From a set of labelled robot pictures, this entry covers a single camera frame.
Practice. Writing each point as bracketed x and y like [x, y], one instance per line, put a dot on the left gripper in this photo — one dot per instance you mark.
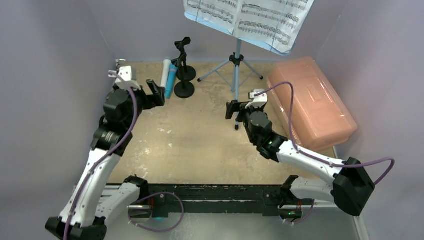
[152, 100]

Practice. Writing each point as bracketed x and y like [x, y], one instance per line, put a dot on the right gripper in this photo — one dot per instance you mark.
[238, 110]

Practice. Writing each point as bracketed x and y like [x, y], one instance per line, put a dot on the black mic stand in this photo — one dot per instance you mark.
[184, 89]
[184, 72]

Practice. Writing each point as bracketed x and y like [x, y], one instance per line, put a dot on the blue toy microphone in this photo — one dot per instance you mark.
[170, 80]

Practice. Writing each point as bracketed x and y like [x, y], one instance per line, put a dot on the white toy microphone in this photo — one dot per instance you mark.
[165, 72]

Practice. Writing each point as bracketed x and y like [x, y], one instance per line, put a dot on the light blue music stand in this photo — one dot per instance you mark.
[236, 66]

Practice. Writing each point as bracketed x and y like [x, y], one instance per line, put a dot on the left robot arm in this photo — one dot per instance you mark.
[120, 199]

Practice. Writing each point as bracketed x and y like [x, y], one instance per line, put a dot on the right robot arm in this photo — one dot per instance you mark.
[345, 183]

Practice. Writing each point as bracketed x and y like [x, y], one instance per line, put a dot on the pink plastic storage box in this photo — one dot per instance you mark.
[308, 106]

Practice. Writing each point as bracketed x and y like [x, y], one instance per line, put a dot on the sheet music pages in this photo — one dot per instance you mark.
[251, 20]

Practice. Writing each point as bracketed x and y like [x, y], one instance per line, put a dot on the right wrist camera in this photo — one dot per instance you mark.
[257, 99]

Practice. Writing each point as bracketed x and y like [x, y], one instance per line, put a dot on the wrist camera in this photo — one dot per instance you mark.
[257, 99]
[127, 74]

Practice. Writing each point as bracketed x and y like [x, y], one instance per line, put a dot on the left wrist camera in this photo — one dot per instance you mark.
[127, 74]

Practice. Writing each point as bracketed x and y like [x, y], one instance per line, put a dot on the aluminium frame rail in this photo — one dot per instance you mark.
[79, 220]

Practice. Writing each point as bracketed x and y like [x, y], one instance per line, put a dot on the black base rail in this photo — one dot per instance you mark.
[267, 200]

